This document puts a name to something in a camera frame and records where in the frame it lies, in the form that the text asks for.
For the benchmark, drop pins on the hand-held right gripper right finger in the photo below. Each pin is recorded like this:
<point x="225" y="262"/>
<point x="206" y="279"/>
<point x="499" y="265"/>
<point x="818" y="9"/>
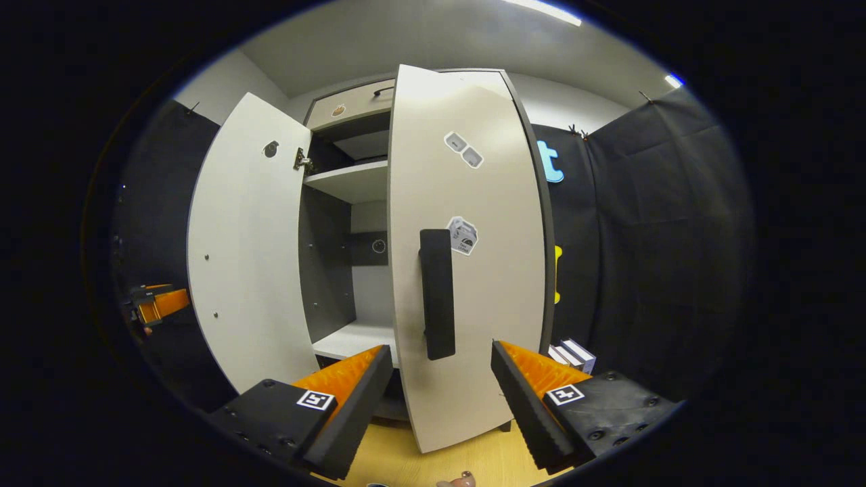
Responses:
<point x="521" y="412"/>

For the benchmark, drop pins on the ceiling light strip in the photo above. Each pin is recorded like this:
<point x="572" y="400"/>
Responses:
<point x="674" y="80"/>

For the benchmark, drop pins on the white cabinet shelf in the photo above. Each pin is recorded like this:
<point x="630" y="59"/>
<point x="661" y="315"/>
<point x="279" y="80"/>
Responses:
<point x="355" y="338"/>
<point x="352" y="181"/>

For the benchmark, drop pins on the white printed box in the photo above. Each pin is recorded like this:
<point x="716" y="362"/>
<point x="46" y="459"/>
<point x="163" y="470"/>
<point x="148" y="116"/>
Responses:
<point x="558" y="355"/>
<point x="580" y="353"/>

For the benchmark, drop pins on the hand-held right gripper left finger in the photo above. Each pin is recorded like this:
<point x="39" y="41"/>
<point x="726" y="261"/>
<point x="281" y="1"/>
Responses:
<point x="355" y="412"/>

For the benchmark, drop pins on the grey and white cabinet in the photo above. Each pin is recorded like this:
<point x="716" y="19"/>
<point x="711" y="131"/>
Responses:
<point x="331" y="270"/>

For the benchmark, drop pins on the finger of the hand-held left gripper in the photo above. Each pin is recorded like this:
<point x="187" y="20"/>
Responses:
<point x="152" y="289"/>
<point x="166" y="303"/>

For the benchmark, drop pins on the black backdrop cloth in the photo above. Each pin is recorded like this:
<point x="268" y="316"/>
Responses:
<point x="162" y="203"/>
<point x="676" y="237"/>

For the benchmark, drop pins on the white cabinet door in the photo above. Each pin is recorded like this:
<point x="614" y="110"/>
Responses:
<point x="250" y="237"/>
<point x="494" y="291"/>

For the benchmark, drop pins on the metal door hinge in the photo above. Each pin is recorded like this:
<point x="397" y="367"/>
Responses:
<point x="302" y="160"/>

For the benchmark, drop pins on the beige cabinet drawer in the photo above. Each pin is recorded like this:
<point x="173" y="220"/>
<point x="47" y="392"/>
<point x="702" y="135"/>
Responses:
<point x="358" y="103"/>

